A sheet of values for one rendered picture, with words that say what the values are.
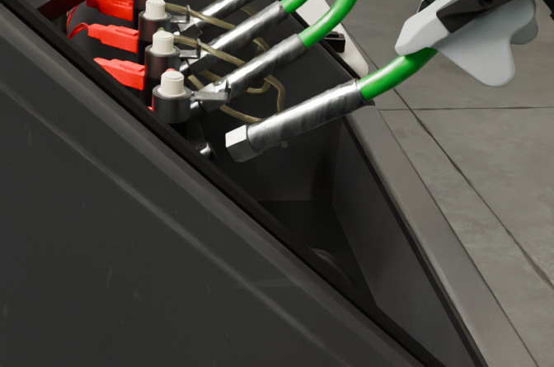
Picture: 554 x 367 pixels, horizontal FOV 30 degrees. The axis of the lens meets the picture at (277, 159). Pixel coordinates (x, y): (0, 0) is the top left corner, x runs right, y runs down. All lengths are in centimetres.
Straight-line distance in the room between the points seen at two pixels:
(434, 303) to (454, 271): 3
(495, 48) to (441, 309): 32
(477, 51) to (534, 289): 211
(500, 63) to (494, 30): 2
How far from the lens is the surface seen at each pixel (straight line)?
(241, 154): 66
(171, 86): 74
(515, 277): 270
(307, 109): 64
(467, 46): 59
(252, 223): 41
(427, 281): 88
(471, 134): 343
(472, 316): 81
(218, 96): 76
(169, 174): 38
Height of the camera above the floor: 140
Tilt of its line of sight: 27 degrees down
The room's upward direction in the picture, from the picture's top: 6 degrees clockwise
